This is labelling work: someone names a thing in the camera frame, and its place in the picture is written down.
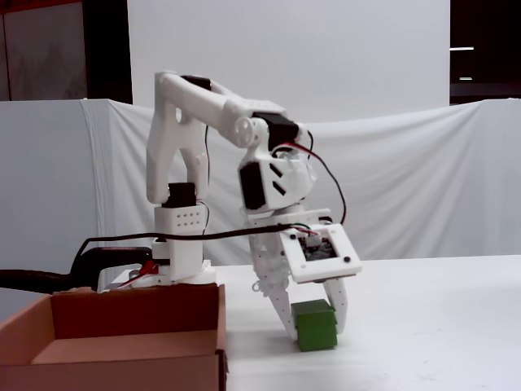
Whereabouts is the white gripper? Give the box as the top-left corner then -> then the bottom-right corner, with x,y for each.
243,205 -> 349,340

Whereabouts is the green cube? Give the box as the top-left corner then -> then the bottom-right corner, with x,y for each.
291,299 -> 339,352

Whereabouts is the brown cardboard box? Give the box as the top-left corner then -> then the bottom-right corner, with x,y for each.
0,283 -> 230,391

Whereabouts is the white draped cloth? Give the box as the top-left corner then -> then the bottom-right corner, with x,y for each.
79,97 -> 521,268

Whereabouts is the black table clamp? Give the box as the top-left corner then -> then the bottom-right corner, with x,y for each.
72,246 -> 152,292

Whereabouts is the white backdrop panel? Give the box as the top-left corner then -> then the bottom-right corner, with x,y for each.
126,0 -> 452,123

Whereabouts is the grey partition panel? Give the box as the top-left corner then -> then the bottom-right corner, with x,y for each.
0,99 -> 101,301

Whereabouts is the black pillar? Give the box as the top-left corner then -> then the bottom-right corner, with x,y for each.
83,0 -> 134,105

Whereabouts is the dark window opening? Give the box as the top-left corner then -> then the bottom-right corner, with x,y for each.
449,0 -> 521,108

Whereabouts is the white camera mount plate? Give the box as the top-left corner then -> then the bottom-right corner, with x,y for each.
278,222 -> 363,286

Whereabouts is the thin black cable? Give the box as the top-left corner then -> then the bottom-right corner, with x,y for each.
71,222 -> 295,278

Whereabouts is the red black servo wire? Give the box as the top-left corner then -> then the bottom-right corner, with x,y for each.
272,130 -> 348,225

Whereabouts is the red black base wire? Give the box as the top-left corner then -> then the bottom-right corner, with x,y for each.
121,262 -> 160,288

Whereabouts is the thick black hose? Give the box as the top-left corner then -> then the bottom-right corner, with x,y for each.
0,268 -> 74,292

